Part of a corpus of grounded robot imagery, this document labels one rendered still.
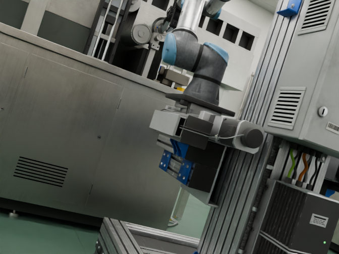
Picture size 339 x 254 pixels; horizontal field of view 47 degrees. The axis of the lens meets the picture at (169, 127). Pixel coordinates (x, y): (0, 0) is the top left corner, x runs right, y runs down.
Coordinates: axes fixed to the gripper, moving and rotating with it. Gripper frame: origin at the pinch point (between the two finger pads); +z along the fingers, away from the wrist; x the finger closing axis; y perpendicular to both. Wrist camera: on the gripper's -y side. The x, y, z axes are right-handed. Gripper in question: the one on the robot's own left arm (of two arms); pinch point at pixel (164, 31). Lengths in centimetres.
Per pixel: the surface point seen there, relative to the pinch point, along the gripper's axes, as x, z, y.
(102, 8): 41.5, -4.5, -9.6
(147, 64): 4.2, 14.0, -17.6
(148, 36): 7.6, 6.7, -1.5
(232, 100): -227, 199, 185
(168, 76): -11.4, 16.2, -18.9
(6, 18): 86, 42, 6
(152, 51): 3.7, 8.5, -11.1
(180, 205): -77, 113, -51
